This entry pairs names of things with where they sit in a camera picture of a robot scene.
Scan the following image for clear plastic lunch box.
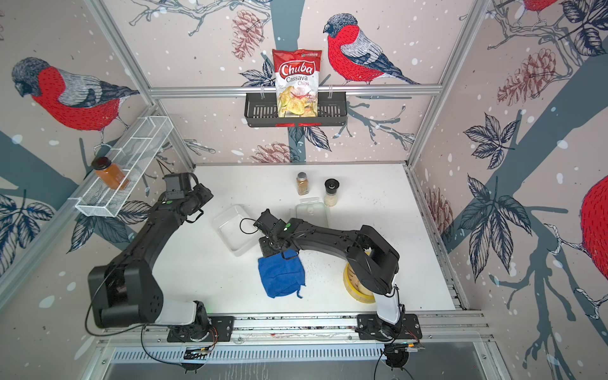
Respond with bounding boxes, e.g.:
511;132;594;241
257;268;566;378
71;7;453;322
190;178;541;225
212;204;261;257

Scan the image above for clear lunch box lid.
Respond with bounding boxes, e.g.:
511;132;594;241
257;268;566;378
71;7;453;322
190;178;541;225
295;197;329;228

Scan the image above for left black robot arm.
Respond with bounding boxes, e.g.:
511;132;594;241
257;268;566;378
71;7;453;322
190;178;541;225
86;172;213;331

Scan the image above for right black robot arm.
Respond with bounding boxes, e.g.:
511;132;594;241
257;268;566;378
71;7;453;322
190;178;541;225
253;209;403;342

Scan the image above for blue cloth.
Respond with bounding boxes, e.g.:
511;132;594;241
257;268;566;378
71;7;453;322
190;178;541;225
258;250;306;299

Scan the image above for brown spice jar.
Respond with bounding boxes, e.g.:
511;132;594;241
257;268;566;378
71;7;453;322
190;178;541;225
296;172;309;196

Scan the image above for orange sauce bottle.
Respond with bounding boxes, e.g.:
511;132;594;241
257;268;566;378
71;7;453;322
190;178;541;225
92;157;129;190

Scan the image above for black cap salt shaker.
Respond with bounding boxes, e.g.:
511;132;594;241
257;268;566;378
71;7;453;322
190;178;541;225
324;178;340;207

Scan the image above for red cassava chips bag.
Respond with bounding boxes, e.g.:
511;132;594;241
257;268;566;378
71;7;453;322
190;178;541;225
272;49;322;117

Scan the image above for white wire mesh shelf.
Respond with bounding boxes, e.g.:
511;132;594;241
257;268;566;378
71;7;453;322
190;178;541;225
75;116;174;217

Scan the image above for aluminium front rail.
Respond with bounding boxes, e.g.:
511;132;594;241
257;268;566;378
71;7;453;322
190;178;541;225
108;310;495;348

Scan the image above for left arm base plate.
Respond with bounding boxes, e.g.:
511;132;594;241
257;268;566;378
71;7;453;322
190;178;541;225
167;316;234;344

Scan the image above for black wall basket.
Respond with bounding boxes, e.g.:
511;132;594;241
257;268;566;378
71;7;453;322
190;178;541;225
245;92;348;128

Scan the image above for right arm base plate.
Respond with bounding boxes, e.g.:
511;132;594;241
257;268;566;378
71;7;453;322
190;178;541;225
356;313;423;342

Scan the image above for left black cable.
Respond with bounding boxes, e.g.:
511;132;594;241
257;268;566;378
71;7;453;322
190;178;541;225
84;270;210;369

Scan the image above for black cable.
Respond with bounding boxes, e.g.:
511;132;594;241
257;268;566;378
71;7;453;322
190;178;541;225
372;332;414;380
84;270;210;369

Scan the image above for right black cable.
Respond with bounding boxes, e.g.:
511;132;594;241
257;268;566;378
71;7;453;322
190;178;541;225
372;332;414;380

